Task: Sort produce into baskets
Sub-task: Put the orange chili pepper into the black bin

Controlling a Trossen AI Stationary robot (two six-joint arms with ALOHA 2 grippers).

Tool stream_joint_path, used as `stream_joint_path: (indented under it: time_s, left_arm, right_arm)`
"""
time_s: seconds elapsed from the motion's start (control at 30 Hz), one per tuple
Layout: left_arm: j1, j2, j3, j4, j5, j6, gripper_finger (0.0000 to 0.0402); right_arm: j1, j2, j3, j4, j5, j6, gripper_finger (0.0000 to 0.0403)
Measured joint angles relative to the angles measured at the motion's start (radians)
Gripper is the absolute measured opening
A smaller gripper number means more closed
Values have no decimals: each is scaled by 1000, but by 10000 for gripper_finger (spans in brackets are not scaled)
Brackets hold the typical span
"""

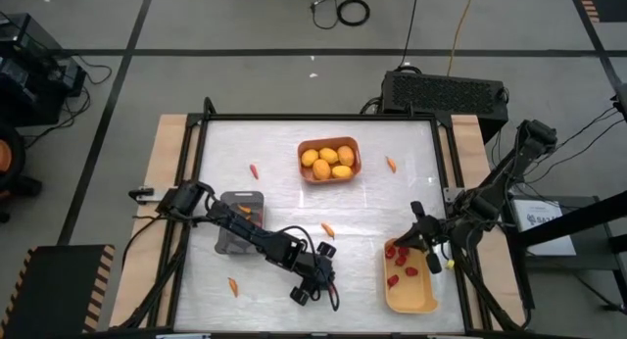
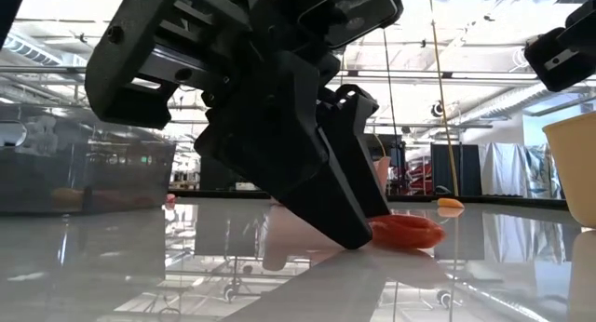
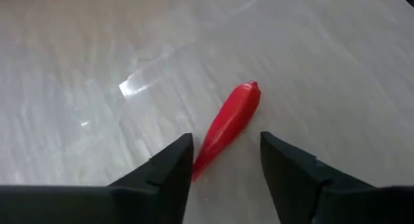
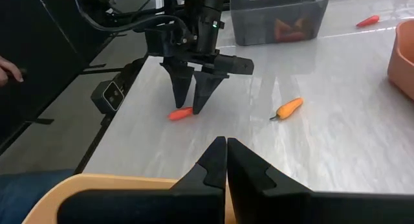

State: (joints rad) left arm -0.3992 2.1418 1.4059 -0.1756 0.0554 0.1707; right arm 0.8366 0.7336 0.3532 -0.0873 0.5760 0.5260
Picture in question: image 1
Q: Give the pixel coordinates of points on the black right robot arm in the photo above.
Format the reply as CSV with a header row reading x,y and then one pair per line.
x,y
499,182

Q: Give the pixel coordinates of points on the black side cart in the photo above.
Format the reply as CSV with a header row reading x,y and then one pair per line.
x,y
597,253

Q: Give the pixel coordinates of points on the black equipment rack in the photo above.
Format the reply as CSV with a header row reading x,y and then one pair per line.
x,y
29,74

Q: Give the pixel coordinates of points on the hazard-striped black floor mat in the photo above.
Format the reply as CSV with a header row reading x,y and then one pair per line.
x,y
54,290
610,1

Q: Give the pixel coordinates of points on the black round machine orange centre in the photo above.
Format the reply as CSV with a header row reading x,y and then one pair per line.
x,y
14,182

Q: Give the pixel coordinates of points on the small orange carrot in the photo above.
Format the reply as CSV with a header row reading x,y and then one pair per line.
x,y
233,286
391,164

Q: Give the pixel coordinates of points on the black table frame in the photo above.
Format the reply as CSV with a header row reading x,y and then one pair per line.
x,y
318,117

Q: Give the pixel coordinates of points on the yellow plastic basket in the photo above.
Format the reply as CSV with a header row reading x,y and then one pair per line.
x,y
411,297

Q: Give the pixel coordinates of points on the silver mounting bracket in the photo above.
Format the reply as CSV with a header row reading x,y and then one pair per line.
x,y
154,194
451,194

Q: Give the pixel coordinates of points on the plywood base board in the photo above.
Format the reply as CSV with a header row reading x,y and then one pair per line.
x,y
166,148

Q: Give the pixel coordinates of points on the white labelled box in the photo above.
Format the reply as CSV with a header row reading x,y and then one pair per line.
x,y
556,250

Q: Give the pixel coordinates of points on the grey plastic basket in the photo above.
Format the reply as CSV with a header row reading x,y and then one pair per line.
x,y
227,243

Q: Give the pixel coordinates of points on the black perforated computer case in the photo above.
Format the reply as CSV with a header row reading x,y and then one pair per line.
x,y
441,94

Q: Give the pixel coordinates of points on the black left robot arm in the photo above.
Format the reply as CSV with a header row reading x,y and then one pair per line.
x,y
245,228

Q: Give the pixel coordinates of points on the yellow lemon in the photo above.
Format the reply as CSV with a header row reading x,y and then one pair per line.
x,y
309,158
328,155
342,172

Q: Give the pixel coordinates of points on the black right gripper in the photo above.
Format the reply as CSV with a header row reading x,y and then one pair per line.
x,y
435,233

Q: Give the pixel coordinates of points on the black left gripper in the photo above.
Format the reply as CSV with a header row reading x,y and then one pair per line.
x,y
316,273

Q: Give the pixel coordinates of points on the orange lemon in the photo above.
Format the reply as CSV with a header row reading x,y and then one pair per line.
x,y
346,155
321,169

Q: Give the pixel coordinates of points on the salmon-orange plastic basket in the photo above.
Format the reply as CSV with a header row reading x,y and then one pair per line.
x,y
304,176

